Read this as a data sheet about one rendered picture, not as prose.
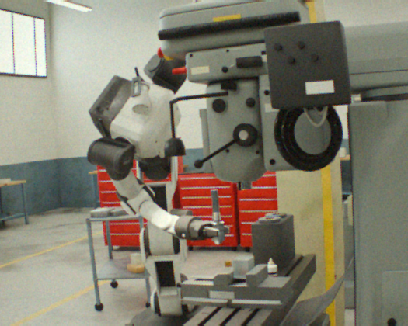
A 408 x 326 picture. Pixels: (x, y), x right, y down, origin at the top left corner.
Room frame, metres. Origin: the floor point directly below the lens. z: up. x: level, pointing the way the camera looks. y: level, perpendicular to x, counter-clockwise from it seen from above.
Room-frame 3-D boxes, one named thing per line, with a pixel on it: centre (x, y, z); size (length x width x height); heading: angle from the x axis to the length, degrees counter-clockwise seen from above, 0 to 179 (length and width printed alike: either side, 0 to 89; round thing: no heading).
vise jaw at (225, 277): (1.74, -0.06, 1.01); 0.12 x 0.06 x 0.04; 156
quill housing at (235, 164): (1.77, -0.14, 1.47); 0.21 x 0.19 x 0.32; 158
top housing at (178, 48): (1.77, -0.15, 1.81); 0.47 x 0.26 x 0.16; 68
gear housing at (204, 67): (1.76, -0.17, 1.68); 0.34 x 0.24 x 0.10; 68
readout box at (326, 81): (1.35, -0.29, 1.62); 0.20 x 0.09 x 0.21; 68
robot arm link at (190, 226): (1.94, 0.03, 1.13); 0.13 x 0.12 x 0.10; 133
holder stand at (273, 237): (2.19, -0.27, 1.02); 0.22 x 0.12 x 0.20; 157
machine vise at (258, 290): (1.73, -0.08, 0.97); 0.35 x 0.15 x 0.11; 66
